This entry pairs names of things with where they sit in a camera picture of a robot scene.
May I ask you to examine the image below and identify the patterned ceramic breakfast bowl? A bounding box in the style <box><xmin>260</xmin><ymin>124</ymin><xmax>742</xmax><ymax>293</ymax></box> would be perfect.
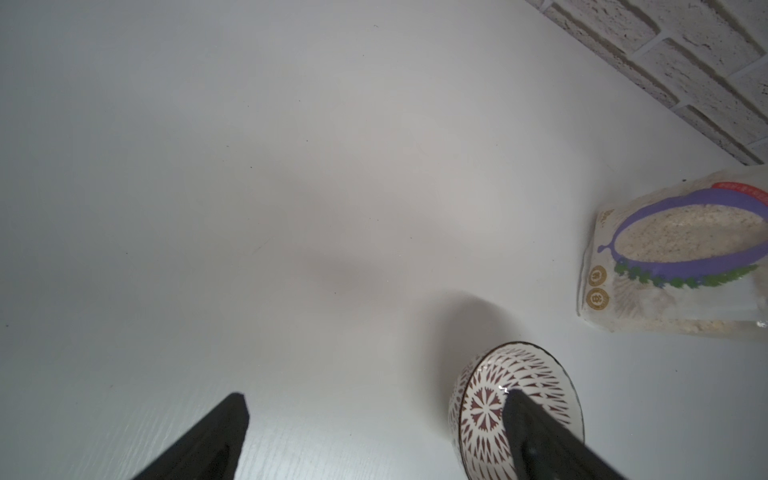
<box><xmin>448</xmin><ymin>341</ymin><xmax>585</xmax><ymax>479</ymax></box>

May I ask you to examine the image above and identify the clear oats bag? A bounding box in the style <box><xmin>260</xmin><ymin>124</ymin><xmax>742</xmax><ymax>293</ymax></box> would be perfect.
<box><xmin>577</xmin><ymin>165</ymin><xmax>767</xmax><ymax>341</ymax></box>

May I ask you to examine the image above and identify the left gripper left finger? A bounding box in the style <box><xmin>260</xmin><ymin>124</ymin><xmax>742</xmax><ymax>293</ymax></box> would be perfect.
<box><xmin>134</xmin><ymin>393</ymin><xmax>249</xmax><ymax>480</ymax></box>

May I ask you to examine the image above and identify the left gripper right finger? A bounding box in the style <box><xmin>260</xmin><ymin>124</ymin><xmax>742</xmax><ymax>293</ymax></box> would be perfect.
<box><xmin>502</xmin><ymin>389</ymin><xmax>624</xmax><ymax>480</ymax></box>

